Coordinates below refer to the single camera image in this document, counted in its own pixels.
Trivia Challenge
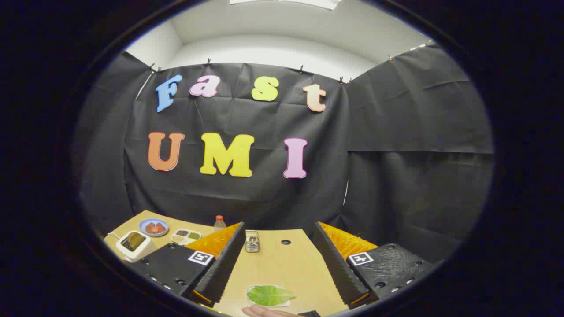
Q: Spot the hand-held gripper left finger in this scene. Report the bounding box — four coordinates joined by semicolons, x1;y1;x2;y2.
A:
128;221;246;308

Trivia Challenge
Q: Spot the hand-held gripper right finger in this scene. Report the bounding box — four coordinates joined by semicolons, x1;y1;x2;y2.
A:
312;221;437;310

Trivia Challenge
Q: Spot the green lettuce leaf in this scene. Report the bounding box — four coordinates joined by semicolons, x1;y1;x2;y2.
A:
247;285;296;306

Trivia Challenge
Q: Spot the white divided bean tray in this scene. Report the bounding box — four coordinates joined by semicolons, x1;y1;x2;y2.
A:
171;229;203;246

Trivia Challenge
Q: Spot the small white square plate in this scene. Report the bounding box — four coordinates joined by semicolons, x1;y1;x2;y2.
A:
245;284;292;308

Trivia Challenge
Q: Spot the white toaster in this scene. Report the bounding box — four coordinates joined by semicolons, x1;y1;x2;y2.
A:
115;230;158;263

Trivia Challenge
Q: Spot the blue round plate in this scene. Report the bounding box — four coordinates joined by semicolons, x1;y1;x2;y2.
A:
139;218;169;237

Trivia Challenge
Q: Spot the metal wire basket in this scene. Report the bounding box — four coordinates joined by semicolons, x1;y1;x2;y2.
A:
245;230;261;253

